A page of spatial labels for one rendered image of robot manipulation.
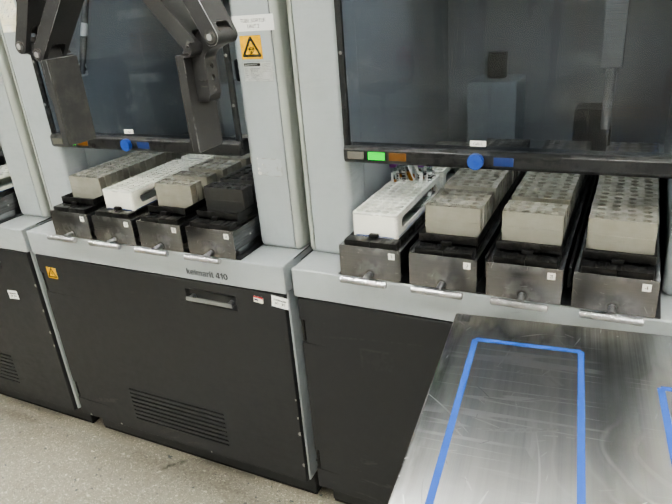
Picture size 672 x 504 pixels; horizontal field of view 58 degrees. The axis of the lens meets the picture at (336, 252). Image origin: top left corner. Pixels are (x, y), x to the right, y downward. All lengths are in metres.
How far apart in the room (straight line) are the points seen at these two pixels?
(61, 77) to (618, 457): 0.65
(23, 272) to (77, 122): 1.46
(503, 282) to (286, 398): 0.66
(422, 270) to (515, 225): 0.20
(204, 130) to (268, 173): 0.92
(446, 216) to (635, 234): 0.34
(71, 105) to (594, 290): 0.89
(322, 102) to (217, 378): 0.78
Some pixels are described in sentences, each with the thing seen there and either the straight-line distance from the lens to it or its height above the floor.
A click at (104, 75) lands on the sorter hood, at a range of 1.61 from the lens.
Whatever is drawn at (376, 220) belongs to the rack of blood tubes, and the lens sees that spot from 1.24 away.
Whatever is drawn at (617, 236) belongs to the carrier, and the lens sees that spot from 1.19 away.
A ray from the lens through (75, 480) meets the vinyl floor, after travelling 2.09.
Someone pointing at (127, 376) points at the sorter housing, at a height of 0.30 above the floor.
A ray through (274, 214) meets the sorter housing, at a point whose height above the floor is 0.82.
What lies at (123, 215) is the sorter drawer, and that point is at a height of 0.81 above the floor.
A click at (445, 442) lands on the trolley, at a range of 0.72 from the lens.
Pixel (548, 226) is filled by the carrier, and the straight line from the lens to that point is 1.19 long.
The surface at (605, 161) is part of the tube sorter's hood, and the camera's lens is 1.13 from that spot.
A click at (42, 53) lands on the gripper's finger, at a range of 0.56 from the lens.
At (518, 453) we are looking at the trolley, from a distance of 0.71.
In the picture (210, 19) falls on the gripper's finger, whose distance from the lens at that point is 0.44.
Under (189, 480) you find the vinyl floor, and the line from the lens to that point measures 1.95.
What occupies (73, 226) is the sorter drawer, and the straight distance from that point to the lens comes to 1.75.
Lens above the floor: 1.29
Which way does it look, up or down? 24 degrees down
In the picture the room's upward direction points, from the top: 5 degrees counter-clockwise
